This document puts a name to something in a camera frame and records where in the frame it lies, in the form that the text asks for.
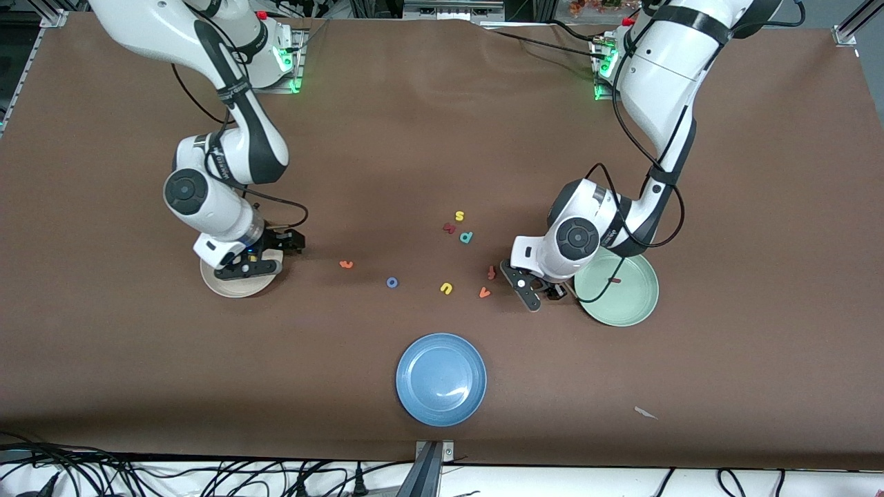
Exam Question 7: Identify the metal table clamp bracket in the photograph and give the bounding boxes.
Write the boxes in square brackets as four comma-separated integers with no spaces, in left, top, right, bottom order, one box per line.
[395,440,457,497]

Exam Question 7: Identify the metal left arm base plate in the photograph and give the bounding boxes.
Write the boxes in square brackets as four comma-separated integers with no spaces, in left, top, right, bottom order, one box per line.
[590,38,622,102]

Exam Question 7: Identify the pale green plate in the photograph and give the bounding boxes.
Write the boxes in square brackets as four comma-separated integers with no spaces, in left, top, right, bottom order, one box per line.
[575,246,660,327]

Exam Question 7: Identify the beige brown plate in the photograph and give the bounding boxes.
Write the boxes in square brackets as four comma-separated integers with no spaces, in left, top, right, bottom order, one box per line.
[200,254,284,299]

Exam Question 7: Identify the black floor cable bundle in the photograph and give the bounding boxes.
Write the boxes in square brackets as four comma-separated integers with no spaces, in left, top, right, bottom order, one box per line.
[653,468,788,497]
[207,461,415,497]
[0,431,208,497]

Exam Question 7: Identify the brown table cover sheet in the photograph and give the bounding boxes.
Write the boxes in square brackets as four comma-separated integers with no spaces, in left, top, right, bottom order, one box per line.
[0,12,884,471]

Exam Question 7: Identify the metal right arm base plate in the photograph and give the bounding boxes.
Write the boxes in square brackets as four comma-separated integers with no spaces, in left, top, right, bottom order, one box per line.
[249,29,305,95]

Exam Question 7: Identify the grey power strip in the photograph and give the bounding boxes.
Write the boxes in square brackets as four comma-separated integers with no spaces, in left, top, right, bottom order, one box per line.
[403,0,506,20]

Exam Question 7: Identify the black base power cable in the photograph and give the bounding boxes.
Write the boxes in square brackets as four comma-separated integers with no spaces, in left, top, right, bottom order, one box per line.
[483,19,612,63]

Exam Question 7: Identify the aluminium frame profile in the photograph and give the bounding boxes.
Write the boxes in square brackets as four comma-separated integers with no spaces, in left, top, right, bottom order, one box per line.
[0,0,70,139]
[832,0,884,49]

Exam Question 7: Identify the orange artificial flowers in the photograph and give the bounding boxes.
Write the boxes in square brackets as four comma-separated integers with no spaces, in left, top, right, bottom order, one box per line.
[570,0,640,14]

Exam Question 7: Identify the blue plate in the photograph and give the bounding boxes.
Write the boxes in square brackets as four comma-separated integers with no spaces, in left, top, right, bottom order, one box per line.
[395,333,488,427]

